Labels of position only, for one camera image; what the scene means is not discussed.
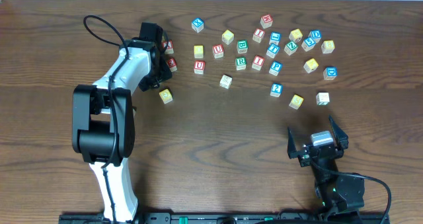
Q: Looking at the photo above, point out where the red H block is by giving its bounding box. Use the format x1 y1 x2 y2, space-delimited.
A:
260 14 273 29

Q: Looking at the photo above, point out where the yellow S block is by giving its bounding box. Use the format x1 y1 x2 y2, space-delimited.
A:
289 94 304 110

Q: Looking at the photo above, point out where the green B block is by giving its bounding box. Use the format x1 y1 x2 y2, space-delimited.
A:
237 40 249 54

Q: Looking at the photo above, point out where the yellow O block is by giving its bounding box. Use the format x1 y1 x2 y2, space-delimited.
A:
194 45 204 59

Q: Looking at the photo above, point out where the plain white wooden block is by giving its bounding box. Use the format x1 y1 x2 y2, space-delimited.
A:
219 75 233 89

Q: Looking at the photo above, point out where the red E block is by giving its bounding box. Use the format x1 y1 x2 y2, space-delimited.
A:
167 58 177 72

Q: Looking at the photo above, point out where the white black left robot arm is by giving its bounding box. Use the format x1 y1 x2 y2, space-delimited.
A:
72 38 172 223

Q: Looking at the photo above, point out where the green R block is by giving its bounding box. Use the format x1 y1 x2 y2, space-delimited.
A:
235 57 247 71

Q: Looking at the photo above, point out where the blue S block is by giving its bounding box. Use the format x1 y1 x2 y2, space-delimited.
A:
301 37 316 52

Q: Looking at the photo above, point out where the blue X block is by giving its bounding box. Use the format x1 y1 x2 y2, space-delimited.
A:
191 18 204 33

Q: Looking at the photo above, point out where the blue P block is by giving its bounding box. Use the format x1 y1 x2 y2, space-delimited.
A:
269 61 283 76

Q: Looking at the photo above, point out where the red I block upper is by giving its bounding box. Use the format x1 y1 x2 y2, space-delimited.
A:
252 28 265 43

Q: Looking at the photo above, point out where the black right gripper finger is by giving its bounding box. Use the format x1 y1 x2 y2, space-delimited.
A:
328 116 349 149
287 128 297 159

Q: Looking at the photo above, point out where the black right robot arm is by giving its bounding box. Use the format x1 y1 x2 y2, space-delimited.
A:
287 118 364 216

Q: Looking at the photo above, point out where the red I block lower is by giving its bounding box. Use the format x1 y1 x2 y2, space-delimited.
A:
252 56 264 71

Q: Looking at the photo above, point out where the blue D block upper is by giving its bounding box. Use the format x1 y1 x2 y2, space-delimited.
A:
308 30 322 43

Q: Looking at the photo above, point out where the white green block right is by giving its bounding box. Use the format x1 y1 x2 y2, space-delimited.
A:
316 93 330 106

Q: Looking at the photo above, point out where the yellow block left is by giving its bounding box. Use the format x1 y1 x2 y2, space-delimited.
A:
159 89 173 104

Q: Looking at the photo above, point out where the blue T block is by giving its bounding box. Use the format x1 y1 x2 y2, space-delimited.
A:
266 44 280 58

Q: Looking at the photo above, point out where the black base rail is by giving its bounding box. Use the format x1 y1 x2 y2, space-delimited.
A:
58 211 391 224

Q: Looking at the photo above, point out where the blue 2 block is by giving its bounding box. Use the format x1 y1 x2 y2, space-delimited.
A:
270 83 283 97

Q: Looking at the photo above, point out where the red Y block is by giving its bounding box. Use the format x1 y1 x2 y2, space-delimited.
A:
162 40 174 54

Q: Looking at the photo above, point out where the red u block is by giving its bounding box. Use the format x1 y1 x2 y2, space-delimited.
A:
212 44 224 59
194 60 206 75

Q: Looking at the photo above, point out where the yellow block upper right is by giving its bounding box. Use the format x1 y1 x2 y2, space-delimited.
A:
289 28 303 43

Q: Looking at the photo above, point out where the blue L block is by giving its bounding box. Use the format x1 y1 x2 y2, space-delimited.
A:
269 32 282 45

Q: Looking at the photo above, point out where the yellow block top middle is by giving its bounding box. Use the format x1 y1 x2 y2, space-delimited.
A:
222 30 235 45

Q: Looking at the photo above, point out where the green Z block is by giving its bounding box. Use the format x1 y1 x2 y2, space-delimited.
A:
284 41 298 56

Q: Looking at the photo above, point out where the blue d block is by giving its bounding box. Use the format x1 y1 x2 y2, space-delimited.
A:
308 30 322 43
323 67 338 81

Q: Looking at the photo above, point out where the blue D block lower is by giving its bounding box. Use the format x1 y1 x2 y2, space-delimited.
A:
323 67 338 81

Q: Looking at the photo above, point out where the red i block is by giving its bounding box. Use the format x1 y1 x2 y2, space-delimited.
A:
252 28 265 43
252 56 264 71

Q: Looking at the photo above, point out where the yellow 8 block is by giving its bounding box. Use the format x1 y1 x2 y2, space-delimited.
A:
321 40 335 54

